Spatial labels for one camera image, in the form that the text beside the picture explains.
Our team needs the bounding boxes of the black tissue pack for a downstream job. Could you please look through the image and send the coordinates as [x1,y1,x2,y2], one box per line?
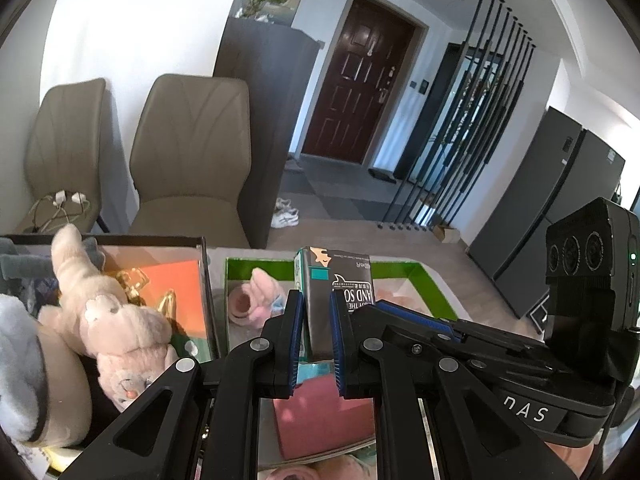
[292,245,374,363]

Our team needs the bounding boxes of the right human hand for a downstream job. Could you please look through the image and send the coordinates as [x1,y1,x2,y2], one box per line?
[547,442,601,479]

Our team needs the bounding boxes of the white shoe rack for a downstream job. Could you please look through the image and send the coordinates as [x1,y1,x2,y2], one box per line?
[527,295,549,335]

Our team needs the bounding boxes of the pink plush toy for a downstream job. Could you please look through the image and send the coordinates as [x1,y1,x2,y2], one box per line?
[257,454,378,480]

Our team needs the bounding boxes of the pink folded cloth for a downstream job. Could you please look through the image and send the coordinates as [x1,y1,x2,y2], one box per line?
[272,374,375,460]

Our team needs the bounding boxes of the green gift box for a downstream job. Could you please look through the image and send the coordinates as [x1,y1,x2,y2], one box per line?
[221,257,461,480]

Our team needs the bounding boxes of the beige bunny plush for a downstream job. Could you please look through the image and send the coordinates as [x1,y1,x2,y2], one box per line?
[38,224,178,412]

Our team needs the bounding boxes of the white sneakers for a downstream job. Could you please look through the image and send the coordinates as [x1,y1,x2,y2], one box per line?
[271,197,299,229]

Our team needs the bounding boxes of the black storage box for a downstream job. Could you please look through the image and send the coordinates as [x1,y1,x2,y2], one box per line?
[0,233,222,476]

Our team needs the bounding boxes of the black slat room divider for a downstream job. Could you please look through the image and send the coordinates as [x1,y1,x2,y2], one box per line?
[378,0,537,231]

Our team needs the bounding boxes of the dark grey refrigerator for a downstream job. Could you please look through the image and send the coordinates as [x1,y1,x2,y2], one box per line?
[469,107,625,318]

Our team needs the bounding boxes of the dark brown entrance door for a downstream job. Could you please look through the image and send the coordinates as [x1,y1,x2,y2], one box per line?
[303,0,414,164]

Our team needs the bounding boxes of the grey dining chair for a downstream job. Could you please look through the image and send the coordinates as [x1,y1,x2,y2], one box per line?
[129,74,252,248]
[10,78,110,234]

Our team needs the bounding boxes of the dark grey cabinet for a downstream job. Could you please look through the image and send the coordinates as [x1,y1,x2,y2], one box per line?
[214,18,319,249]

